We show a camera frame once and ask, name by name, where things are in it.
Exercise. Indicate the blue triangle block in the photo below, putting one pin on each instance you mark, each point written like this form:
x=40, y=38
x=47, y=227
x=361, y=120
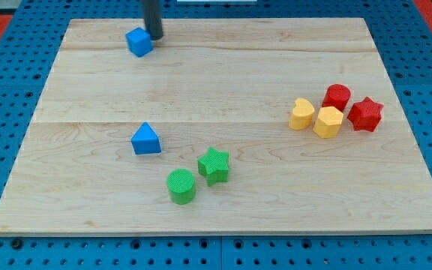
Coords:
x=145, y=140

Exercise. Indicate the blue cube block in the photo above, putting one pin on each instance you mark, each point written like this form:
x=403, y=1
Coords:
x=139, y=42

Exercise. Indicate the green star block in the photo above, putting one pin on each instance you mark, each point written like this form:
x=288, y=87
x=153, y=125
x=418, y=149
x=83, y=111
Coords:
x=214, y=166

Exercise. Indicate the light wooden board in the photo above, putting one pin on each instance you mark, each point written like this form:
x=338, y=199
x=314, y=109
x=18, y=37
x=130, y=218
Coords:
x=230, y=84

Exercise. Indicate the green cylinder block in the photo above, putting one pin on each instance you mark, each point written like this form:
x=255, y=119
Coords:
x=181, y=186

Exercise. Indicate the yellow heart block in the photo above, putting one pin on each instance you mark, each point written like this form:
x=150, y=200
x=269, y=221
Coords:
x=302, y=114

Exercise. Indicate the yellow hexagon block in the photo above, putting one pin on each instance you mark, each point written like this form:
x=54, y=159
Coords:
x=328, y=122

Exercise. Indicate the red cylinder block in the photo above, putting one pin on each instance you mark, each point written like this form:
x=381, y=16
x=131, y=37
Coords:
x=337, y=96

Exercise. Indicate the dark cylindrical robot pusher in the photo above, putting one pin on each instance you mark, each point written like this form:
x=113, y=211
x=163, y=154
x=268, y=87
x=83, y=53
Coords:
x=152, y=17

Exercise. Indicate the red star block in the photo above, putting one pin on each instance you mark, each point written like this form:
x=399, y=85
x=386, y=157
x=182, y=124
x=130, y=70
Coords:
x=365, y=115

